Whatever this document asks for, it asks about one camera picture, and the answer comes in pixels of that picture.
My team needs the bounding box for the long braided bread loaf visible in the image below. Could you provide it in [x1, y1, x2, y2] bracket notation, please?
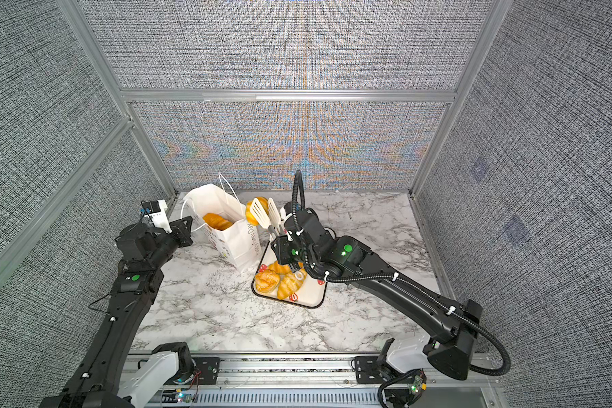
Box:
[202, 212, 233, 231]

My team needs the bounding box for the white strawberry-print tray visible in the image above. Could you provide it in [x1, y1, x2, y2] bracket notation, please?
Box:
[252, 244, 326, 309]

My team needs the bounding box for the striped croissant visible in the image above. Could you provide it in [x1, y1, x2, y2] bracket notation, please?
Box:
[277, 270, 308, 300]
[267, 262, 292, 275]

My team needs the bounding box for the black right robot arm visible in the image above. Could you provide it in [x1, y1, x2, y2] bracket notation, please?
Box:
[271, 203, 485, 380]

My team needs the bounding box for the aluminium cage frame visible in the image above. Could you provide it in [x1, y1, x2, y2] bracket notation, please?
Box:
[0, 1, 513, 289]

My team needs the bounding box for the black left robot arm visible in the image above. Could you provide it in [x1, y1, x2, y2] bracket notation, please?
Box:
[41, 217, 195, 407]

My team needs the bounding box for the white paper gift bag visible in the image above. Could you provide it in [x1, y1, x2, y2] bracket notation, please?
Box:
[180, 173, 262, 270]

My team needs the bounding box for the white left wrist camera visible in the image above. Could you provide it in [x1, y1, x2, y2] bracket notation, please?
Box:
[141, 200, 172, 233]

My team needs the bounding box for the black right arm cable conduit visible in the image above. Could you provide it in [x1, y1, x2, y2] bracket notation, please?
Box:
[291, 169, 512, 377]

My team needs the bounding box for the small croissant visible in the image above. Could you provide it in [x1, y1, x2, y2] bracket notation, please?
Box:
[246, 197, 270, 228]

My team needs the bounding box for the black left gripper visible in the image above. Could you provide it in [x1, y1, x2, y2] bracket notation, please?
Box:
[148, 214, 193, 270]

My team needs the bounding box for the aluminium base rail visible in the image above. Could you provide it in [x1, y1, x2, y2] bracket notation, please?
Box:
[147, 351, 508, 407]

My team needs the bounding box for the round bun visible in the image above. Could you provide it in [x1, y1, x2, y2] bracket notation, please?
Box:
[253, 270, 282, 293]

